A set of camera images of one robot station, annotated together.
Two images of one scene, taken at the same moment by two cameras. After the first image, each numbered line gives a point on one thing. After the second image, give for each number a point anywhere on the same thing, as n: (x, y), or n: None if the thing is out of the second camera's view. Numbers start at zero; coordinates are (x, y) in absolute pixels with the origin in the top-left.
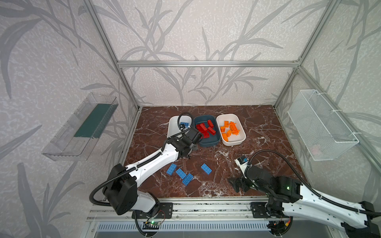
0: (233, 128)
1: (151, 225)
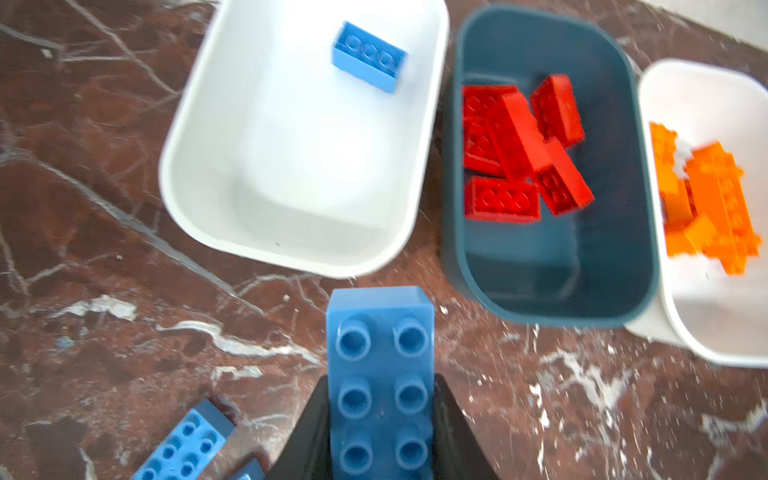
0: (720, 194)
1: None
